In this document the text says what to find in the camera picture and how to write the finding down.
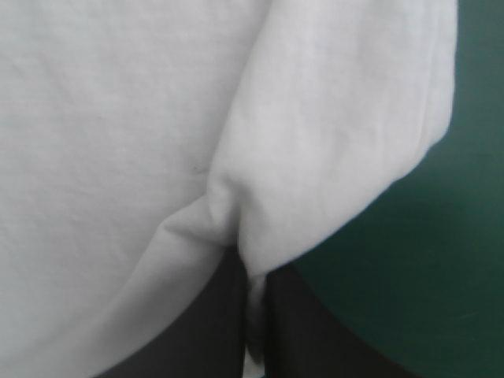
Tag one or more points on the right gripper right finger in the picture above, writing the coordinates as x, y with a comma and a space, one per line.
307, 338

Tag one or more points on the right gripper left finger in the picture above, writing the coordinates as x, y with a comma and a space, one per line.
197, 334

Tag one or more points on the white T-shirt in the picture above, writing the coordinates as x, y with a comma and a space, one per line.
118, 118

